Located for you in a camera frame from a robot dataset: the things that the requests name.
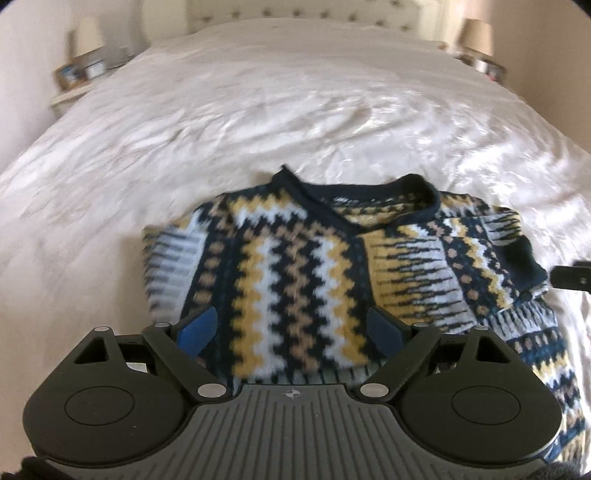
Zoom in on cream table lamp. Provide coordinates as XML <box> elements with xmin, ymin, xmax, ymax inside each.
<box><xmin>457</xmin><ymin>18</ymin><xmax>494</xmax><ymax>64</ymax></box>
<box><xmin>70</xmin><ymin>16</ymin><xmax>105</xmax><ymax>60</ymax></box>

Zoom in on wooden photo frame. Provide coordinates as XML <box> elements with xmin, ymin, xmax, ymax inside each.
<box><xmin>54</xmin><ymin>63</ymin><xmax>87</xmax><ymax>91</ymax></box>

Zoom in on right cream table lamp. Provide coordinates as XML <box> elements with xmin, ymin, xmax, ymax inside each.
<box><xmin>457</xmin><ymin>18</ymin><xmax>494</xmax><ymax>64</ymax></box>

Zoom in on left cream table lamp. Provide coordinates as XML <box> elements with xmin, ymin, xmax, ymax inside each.
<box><xmin>70</xmin><ymin>16</ymin><xmax>105</xmax><ymax>60</ymax></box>

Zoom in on white bed duvet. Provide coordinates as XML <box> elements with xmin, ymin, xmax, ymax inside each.
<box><xmin>1</xmin><ymin>19</ymin><xmax>590</xmax><ymax>470</ymax></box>

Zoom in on small alarm clock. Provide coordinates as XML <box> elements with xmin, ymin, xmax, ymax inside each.
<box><xmin>84</xmin><ymin>60</ymin><xmax>108</xmax><ymax>81</ymax></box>

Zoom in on cream tufted headboard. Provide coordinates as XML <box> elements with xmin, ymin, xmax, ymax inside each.
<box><xmin>184</xmin><ymin>0</ymin><xmax>426</xmax><ymax>36</ymax></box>

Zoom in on right bedside photo frame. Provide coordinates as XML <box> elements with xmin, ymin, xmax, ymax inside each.
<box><xmin>478</xmin><ymin>62</ymin><xmax>507</xmax><ymax>84</ymax></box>

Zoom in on left white bedside table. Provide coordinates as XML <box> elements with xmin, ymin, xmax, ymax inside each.
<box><xmin>50</xmin><ymin>55</ymin><xmax>134</xmax><ymax>119</ymax></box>

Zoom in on patterned navy yellow knit sweater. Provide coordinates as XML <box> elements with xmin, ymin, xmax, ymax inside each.
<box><xmin>143</xmin><ymin>169</ymin><xmax>590</xmax><ymax>463</ymax></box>

